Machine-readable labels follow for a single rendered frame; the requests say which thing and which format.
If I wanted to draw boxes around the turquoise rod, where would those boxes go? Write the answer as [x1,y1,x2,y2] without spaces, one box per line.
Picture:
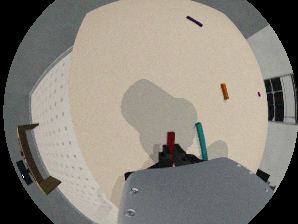
[195,122,208,160]

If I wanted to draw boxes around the orange rod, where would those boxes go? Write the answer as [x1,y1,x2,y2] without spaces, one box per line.
[220,83,229,100]

